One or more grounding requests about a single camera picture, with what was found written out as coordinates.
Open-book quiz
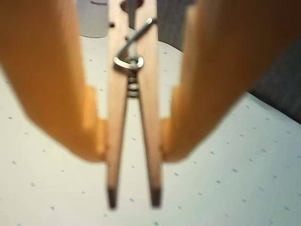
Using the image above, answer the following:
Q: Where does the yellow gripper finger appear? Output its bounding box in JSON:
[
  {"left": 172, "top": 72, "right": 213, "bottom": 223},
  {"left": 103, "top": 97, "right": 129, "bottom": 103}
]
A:
[
  {"left": 0, "top": 0, "right": 109, "bottom": 163},
  {"left": 160, "top": 0, "right": 301, "bottom": 163}
]

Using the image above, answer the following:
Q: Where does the wooden clothespin with metal spring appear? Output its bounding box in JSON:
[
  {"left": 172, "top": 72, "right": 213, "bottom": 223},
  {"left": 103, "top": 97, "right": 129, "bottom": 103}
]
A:
[{"left": 105, "top": 0, "right": 163, "bottom": 210}]

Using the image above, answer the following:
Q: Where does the white cylinder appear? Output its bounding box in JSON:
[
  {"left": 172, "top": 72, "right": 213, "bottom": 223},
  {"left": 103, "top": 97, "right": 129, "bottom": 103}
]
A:
[{"left": 79, "top": 0, "right": 111, "bottom": 39}]

